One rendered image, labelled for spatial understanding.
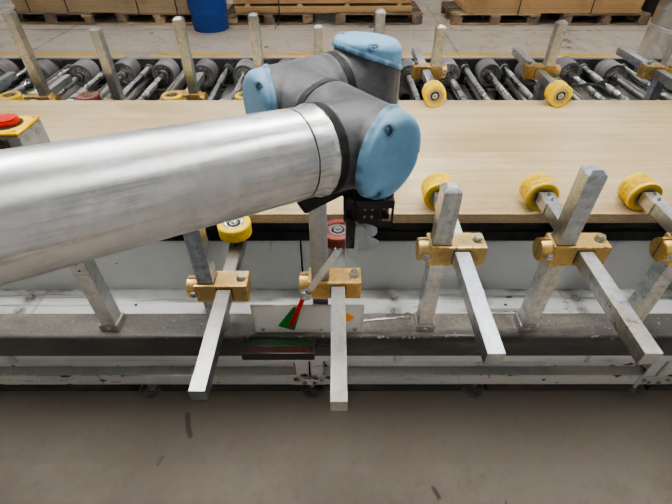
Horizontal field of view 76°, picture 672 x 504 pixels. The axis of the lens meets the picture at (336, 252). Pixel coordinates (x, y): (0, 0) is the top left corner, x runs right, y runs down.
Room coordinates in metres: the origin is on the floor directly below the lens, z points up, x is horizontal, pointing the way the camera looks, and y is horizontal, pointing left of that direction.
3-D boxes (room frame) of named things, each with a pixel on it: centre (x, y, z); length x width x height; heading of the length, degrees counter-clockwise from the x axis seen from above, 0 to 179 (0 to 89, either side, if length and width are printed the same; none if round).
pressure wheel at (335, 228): (0.79, 0.00, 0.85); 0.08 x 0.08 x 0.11
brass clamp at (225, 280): (0.67, 0.26, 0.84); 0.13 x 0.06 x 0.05; 90
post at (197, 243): (0.67, 0.29, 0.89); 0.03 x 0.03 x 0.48; 0
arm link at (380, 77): (0.59, -0.04, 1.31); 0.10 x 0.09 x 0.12; 127
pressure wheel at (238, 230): (0.82, 0.25, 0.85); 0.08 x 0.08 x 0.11
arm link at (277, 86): (0.52, 0.04, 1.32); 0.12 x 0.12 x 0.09; 37
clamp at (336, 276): (0.68, 0.01, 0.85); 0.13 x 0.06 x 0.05; 90
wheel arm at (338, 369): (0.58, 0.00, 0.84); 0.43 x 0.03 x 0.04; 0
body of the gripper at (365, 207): (0.59, -0.05, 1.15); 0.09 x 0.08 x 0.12; 90
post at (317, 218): (0.67, 0.04, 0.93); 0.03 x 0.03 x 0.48; 0
